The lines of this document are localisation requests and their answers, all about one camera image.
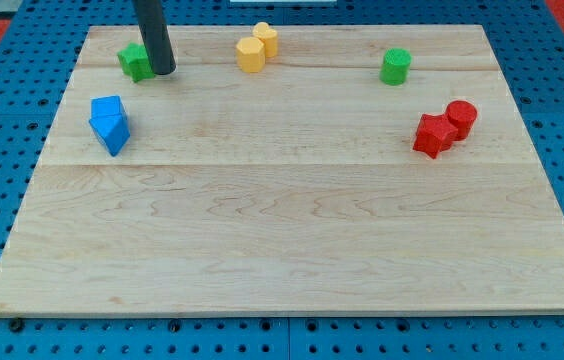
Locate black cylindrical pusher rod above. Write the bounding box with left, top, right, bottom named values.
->
left=132, top=0, right=176, bottom=75

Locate blue cube block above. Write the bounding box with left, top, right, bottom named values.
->
left=91, top=95, right=126, bottom=118

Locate blue triangle block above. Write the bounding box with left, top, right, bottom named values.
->
left=89, top=115, right=130, bottom=157

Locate green star block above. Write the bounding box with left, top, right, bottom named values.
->
left=117, top=43, right=155, bottom=83

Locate yellow hexagon block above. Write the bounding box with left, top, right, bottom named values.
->
left=235, top=37, right=266, bottom=73

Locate yellow heart block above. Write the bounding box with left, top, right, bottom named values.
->
left=252, top=22, right=278, bottom=58

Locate green cylinder block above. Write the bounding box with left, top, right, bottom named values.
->
left=379, top=48, right=412, bottom=86

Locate light wooden board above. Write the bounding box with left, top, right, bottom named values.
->
left=0, top=25, right=564, bottom=318

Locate red star block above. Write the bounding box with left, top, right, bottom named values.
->
left=412, top=114, right=458, bottom=159

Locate red cylinder block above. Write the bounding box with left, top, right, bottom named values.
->
left=445, top=100, right=478, bottom=141

